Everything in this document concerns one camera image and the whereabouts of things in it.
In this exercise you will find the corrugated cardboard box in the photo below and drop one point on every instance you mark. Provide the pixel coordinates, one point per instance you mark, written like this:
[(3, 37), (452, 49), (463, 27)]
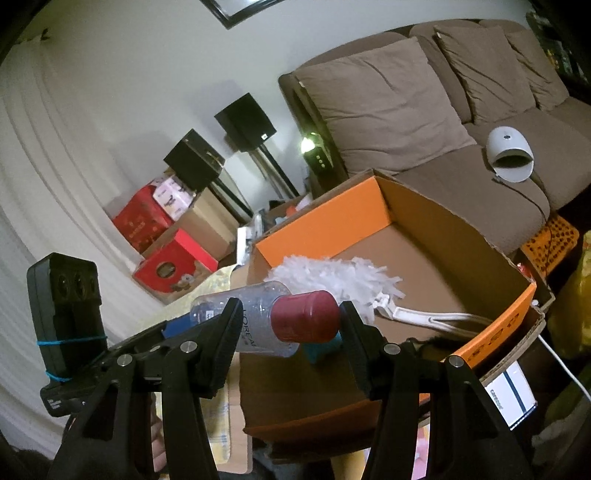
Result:
[(517, 350)]

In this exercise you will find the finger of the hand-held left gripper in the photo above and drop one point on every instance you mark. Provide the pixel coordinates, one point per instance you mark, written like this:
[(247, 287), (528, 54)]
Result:
[(174, 331)]

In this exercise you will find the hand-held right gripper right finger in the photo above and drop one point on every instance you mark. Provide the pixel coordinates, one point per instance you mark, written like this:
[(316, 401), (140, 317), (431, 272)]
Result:
[(358, 341)]

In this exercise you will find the red box with oval label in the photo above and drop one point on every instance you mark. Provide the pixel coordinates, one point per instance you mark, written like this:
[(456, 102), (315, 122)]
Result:
[(175, 267)]

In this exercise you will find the small open box of clutter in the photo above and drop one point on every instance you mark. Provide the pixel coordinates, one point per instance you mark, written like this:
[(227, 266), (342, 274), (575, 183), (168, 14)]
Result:
[(277, 217)]

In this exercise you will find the white nail lamp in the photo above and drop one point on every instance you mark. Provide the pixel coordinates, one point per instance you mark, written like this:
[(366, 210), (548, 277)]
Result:
[(510, 147)]

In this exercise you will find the clear bottle with red cap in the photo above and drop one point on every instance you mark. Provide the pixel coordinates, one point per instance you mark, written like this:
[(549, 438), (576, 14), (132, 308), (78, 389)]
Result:
[(249, 314)]

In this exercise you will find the orange perforated crate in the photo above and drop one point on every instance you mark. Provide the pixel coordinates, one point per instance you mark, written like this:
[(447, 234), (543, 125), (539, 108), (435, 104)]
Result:
[(549, 244)]

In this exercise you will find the black lantern with light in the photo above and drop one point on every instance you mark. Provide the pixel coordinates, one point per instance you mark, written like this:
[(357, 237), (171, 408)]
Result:
[(318, 157)]

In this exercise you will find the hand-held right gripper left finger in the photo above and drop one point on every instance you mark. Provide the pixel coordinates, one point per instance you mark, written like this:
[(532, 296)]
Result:
[(226, 332)]

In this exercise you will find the black framed wall picture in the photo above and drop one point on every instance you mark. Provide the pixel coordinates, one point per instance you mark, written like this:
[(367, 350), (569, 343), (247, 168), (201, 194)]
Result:
[(240, 11)]

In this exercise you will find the orange cardboard box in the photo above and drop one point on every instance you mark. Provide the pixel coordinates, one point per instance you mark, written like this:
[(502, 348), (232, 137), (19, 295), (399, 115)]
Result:
[(438, 258)]

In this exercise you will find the pink printed box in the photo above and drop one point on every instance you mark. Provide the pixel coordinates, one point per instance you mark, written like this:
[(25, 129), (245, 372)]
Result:
[(424, 454)]

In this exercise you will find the white box with blue stripes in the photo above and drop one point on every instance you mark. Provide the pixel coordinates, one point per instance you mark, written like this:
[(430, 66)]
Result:
[(512, 392)]

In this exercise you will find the white feather duster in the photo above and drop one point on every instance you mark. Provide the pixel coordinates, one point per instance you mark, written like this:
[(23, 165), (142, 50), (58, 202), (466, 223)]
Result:
[(332, 277)]

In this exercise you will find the blue silicone funnel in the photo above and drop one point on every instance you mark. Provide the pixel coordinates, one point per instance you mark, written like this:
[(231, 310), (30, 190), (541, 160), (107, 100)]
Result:
[(323, 351)]

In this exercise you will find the brown sofa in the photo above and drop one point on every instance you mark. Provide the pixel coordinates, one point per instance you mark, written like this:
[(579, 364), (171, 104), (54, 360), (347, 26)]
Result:
[(461, 184)]

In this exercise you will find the black speaker on stand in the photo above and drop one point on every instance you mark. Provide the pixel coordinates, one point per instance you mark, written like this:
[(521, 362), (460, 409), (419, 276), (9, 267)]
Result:
[(244, 122), (194, 161)]

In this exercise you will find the yellow checked tablecloth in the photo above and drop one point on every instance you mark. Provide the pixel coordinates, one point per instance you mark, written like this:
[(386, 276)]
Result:
[(219, 284)]

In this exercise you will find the large brown sofa cushion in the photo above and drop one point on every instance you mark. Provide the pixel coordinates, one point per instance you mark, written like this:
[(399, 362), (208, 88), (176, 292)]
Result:
[(383, 101)]

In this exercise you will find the plain brown cardboard box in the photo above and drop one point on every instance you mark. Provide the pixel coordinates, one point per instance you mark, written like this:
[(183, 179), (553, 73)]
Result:
[(207, 221)]

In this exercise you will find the small brown sofa cushion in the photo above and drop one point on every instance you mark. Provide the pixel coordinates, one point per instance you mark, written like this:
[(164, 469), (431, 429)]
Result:
[(540, 69)]

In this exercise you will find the white curtain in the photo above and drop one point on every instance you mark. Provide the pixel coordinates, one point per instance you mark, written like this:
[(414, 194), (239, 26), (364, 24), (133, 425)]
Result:
[(46, 184)]

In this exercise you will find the red patterned gift box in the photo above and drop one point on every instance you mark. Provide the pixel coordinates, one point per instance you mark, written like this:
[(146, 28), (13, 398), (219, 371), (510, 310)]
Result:
[(138, 221)]

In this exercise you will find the dark cluttered shelf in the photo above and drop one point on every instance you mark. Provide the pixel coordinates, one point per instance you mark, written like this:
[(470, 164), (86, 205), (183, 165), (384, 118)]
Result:
[(563, 41)]

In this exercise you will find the pink and white box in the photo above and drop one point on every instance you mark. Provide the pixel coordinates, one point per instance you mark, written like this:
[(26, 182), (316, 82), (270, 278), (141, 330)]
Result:
[(173, 198)]

